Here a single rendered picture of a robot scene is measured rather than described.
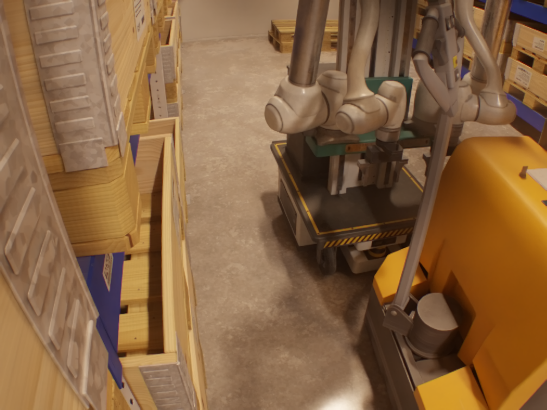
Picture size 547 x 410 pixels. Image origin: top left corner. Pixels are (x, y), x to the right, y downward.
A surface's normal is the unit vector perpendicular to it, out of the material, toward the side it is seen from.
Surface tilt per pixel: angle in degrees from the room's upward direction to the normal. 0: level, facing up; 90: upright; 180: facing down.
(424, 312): 0
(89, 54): 90
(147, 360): 0
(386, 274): 22
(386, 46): 90
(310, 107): 96
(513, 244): 73
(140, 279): 0
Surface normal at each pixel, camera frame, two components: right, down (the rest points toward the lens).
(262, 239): 0.00, -0.81
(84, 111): 0.21, 0.58
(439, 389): -0.36, -0.73
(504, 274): -0.95, -0.16
